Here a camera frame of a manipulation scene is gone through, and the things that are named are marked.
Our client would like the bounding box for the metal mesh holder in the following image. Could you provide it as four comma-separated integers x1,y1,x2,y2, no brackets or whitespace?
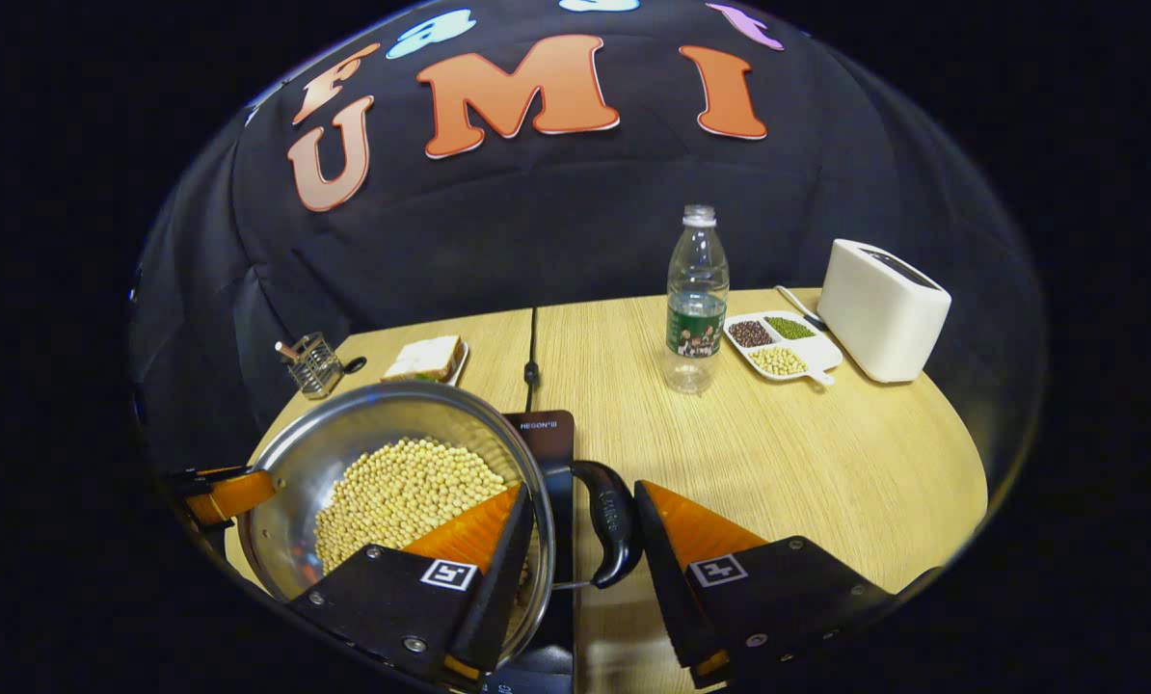
291,332,345,400

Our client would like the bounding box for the pile of yellow soybeans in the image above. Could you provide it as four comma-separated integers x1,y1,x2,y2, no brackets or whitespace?
313,437,509,576

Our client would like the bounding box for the steel pot with black handle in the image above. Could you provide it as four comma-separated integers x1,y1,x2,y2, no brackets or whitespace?
238,381,646,676

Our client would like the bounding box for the white toaster power cable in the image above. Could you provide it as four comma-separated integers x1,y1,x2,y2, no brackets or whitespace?
775,285,829,331

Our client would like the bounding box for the clear plastic water bottle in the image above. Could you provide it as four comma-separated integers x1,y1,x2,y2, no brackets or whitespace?
665,204,731,395

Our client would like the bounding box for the white toaster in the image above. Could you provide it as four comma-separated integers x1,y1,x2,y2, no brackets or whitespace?
816,239,952,385

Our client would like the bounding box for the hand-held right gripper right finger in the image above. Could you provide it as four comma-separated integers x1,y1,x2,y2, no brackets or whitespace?
633,479,899,690

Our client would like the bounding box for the sandwich with green lettuce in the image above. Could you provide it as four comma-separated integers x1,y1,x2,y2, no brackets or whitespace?
383,335,463,383

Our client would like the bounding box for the black cooktop power cable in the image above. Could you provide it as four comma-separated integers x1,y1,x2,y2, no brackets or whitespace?
525,307,540,414

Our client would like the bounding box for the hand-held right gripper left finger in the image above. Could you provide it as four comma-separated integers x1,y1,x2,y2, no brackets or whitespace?
291,482,536,687

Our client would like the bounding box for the white divided bean tray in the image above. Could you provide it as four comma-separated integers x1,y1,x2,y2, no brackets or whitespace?
723,310,843,387

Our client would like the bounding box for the black backdrop cloth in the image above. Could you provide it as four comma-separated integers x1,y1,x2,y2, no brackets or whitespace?
127,0,1049,483

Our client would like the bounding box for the black induction cooktop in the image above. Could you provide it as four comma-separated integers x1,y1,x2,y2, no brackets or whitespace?
479,410,576,694

